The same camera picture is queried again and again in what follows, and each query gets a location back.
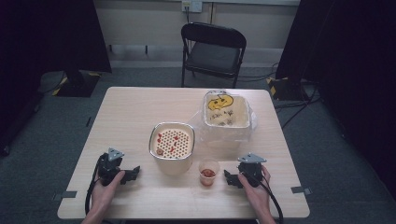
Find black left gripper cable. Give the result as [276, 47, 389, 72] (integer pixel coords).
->
[84, 154, 106, 217]

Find small clear plastic cup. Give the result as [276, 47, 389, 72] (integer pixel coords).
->
[198, 158, 221, 188]

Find black folding chair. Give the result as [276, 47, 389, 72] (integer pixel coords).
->
[180, 21, 248, 90]

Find black stand base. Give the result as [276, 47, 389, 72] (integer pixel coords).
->
[266, 76, 310, 102]
[55, 70, 102, 98]

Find grey tape strip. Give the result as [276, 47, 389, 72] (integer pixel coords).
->
[51, 189, 78, 202]
[290, 185, 313, 197]

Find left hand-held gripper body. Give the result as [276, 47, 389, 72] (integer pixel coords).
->
[97, 147, 126, 188]

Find person's left hand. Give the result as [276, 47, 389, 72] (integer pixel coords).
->
[90, 170, 126, 217]

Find black curtain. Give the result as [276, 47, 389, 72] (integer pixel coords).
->
[275, 0, 396, 200]
[0, 0, 113, 157]

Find person's right hand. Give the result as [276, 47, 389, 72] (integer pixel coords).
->
[237, 164, 272, 217]

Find beige bin with strainer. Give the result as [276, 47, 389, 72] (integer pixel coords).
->
[148, 121, 196, 177]

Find white wall socket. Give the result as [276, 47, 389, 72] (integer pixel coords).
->
[181, 0, 204, 14]

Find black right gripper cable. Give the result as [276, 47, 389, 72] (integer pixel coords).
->
[248, 174, 285, 224]

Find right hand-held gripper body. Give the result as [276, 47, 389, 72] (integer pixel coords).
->
[236, 151, 268, 189]

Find black floor cables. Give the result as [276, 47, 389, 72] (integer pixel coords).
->
[237, 62, 322, 129]

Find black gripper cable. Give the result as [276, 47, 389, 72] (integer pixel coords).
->
[84, 154, 106, 217]
[248, 174, 285, 224]

